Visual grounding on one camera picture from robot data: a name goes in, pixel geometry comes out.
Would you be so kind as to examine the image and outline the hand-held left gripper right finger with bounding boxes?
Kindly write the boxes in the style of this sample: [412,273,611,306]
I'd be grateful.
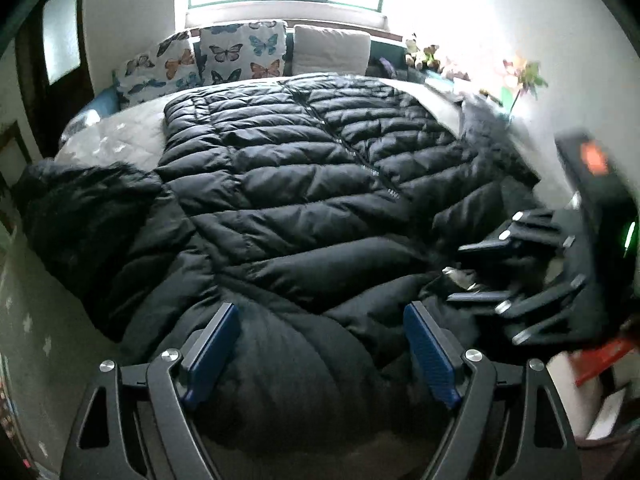
[403,301,583,480]

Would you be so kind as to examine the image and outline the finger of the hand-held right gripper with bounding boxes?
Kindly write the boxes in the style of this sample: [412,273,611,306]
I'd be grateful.
[442,270,589,345]
[458,208,577,262]

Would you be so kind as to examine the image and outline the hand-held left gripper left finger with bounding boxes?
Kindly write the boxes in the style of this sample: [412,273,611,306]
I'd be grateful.
[59,302,242,480]

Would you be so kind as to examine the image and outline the black puffer jacket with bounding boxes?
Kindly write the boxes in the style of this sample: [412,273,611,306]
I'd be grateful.
[12,72,553,480]

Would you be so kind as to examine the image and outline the red plastic crate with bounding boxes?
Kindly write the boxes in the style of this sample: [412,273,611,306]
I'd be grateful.
[571,334,637,387]

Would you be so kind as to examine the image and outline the artificial flower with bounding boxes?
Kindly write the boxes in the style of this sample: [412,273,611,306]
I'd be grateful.
[501,56,549,117]

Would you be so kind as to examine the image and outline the small plush toy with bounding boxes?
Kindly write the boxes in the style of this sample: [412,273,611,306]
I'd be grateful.
[404,35,442,69]

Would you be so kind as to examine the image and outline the teal headboard cushion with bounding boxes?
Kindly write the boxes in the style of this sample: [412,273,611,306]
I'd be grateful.
[367,41,417,79]

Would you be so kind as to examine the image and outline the bed with grey quilted cover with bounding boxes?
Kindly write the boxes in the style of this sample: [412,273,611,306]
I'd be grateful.
[0,74,573,480]

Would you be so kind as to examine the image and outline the plain white pillow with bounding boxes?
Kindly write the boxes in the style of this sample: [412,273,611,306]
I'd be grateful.
[291,24,372,79]

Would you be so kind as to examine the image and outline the butterfly print pillow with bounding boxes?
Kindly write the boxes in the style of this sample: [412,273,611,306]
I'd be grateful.
[199,20,289,86]
[114,31,202,109]

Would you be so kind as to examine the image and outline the dark wooden door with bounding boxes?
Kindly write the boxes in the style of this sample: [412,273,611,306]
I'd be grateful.
[15,0,97,113]

